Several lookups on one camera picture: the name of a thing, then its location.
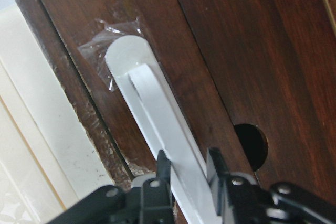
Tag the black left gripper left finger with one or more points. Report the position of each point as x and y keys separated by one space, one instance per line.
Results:
x=151 y=202

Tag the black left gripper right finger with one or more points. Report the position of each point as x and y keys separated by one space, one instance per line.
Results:
x=238 y=199

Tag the white drawer handle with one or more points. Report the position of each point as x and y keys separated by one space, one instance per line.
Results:
x=144 y=87

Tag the dark wooden drawer front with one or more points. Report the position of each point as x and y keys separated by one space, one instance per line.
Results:
x=162 y=23

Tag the dark wooden drawer cabinet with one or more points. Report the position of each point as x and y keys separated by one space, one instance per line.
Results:
x=273 y=65

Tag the clear adhesive tape piece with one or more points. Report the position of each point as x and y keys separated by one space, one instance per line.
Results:
x=94 y=50

